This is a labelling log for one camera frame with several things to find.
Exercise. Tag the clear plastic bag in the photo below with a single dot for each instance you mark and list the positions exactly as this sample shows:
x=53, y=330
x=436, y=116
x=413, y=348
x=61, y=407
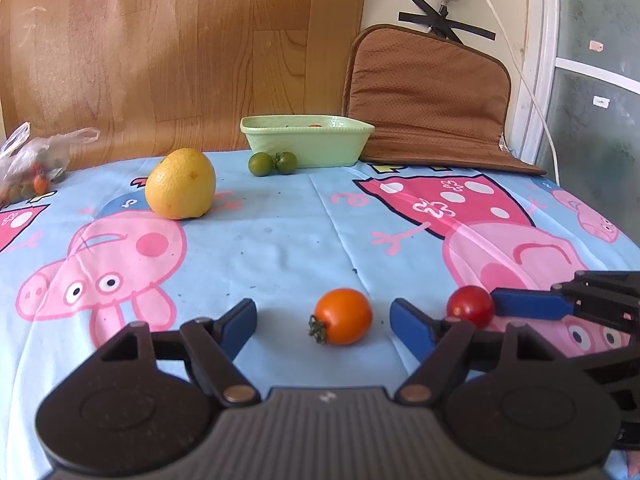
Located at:
x=30, y=160

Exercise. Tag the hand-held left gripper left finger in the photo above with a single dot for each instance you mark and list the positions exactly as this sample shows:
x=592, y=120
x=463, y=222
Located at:
x=235, y=325

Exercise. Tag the red cherry tomato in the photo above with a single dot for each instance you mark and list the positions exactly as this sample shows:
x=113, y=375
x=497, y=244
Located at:
x=470, y=305

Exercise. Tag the brown padded cushion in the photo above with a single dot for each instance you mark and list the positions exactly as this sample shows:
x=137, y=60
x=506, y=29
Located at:
x=430, y=100

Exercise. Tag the small orange cherry tomato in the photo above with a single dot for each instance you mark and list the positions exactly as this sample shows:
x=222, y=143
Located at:
x=39, y=185

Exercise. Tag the light green cherry tomato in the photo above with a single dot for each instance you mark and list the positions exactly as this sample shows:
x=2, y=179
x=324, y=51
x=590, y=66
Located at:
x=260, y=164

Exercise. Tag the large yellow pomelo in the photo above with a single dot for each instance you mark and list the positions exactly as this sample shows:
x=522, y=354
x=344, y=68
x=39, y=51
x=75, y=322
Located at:
x=180, y=185

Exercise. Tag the black tape strips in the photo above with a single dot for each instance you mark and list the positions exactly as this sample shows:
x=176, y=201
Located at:
x=442, y=17

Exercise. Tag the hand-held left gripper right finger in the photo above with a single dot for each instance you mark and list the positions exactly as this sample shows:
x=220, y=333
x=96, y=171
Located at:
x=412, y=327

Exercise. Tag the light green rectangular bowl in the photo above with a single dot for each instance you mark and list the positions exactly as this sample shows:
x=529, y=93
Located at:
x=305, y=145

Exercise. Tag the white framed glass door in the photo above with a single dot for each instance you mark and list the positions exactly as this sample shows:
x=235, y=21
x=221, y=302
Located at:
x=590, y=85

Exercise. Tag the wood pattern sheet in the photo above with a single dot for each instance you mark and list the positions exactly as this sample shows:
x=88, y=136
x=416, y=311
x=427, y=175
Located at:
x=175, y=50

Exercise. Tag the dark green cherry tomato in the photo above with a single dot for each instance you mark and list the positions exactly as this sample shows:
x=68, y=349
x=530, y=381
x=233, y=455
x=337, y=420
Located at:
x=286, y=163

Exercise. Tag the orange cherry tomato with stem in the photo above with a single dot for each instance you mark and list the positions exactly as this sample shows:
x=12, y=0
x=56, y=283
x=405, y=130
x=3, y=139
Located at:
x=345, y=316

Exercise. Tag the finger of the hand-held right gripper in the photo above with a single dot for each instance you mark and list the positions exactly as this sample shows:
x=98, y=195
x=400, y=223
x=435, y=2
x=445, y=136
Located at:
x=530, y=304
x=625, y=380

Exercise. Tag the cartoon pig printed blanket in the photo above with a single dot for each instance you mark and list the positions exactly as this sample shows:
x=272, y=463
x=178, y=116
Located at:
x=300, y=240

